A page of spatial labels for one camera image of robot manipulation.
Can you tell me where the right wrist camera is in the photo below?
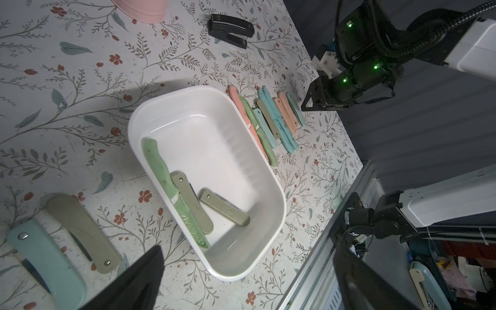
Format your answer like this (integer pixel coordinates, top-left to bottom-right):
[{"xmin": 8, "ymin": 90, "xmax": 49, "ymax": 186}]
[{"xmin": 311, "ymin": 44, "xmax": 344, "ymax": 80}]

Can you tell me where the olive green fruit knife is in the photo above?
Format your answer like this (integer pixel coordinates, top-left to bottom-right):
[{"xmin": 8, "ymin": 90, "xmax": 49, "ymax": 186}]
[{"xmin": 200, "ymin": 189, "xmax": 251, "ymax": 227}]

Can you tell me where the green sheathed fruit knife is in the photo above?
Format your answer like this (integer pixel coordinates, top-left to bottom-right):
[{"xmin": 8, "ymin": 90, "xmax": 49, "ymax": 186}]
[{"xmin": 142, "ymin": 138, "xmax": 210, "ymax": 249}]

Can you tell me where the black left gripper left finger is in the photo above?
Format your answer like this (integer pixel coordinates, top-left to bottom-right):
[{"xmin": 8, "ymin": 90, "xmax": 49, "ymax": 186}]
[{"xmin": 82, "ymin": 245, "xmax": 165, "ymax": 310}]

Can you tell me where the pink folding fruit knife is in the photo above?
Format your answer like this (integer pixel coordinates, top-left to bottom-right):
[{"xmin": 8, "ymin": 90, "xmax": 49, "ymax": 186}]
[{"xmin": 227, "ymin": 85, "xmax": 269, "ymax": 161}]

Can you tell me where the teal fruit knife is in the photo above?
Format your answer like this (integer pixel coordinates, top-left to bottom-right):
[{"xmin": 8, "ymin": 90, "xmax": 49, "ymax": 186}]
[
  {"xmin": 253, "ymin": 108, "xmax": 278, "ymax": 149},
  {"xmin": 258, "ymin": 86, "xmax": 298, "ymax": 154}
]

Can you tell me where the pink pen cup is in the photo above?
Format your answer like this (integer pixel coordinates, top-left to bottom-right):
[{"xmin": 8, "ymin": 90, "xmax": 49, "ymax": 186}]
[{"xmin": 112, "ymin": 0, "xmax": 169, "ymax": 24}]

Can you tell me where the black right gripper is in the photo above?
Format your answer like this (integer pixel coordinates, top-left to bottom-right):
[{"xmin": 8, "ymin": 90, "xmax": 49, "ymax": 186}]
[{"xmin": 301, "ymin": 76, "xmax": 395, "ymax": 112}]

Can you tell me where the olive folding knife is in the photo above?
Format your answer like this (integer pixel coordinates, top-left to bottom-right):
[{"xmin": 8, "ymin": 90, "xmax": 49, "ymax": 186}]
[
  {"xmin": 46, "ymin": 194, "xmax": 122, "ymax": 274},
  {"xmin": 171, "ymin": 172, "xmax": 214, "ymax": 235}
]

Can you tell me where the black stapler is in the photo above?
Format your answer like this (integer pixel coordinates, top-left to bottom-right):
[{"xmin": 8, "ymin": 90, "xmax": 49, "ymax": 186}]
[{"xmin": 207, "ymin": 14, "xmax": 254, "ymax": 49}]

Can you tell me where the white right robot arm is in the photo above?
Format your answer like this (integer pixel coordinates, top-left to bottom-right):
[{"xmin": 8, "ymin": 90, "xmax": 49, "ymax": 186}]
[{"xmin": 301, "ymin": 1, "xmax": 495, "ymax": 111}]

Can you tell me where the teal folding knife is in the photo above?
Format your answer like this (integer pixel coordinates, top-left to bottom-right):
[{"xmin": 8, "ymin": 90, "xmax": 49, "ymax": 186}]
[{"xmin": 7, "ymin": 220, "xmax": 87, "ymax": 309}]

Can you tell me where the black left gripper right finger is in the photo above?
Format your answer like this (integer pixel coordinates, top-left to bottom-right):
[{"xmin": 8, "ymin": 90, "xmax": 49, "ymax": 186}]
[{"xmin": 333, "ymin": 244, "xmax": 418, "ymax": 309}]

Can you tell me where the white oval storage box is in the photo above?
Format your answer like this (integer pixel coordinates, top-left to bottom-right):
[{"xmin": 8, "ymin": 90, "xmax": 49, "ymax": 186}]
[{"xmin": 128, "ymin": 86, "xmax": 287, "ymax": 282}]

